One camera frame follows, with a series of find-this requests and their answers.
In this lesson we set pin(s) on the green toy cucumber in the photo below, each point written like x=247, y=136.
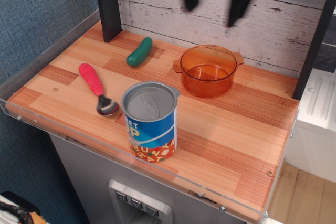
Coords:
x=140, y=53

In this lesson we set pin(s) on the grey toy fridge cabinet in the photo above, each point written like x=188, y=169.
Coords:
x=90, y=173

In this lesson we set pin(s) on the orange transparent plastic pot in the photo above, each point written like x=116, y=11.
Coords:
x=208, y=71

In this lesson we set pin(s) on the orange black object corner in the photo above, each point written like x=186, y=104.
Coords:
x=15, y=209

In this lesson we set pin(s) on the clear acrylic table guard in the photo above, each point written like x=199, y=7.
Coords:
x=225, y=145

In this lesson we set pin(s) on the red handled metal spoon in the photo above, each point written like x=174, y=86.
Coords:
x=105, y=106

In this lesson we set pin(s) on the blue soup can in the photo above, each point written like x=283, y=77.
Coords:
x=150, y=114

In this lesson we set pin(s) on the dark grey post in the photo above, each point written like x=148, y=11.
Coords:
x=312, y=54
x=110, y=18

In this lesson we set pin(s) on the dark grey left post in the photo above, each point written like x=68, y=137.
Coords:
x=110, y=18

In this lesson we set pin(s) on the dark grey right post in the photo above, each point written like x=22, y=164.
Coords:
x=312, y=54

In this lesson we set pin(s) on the silver ice dispenser panel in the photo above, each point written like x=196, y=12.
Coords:
x=133, y=206

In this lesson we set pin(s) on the white toy sink unit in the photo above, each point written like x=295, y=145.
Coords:
x=311, y=146

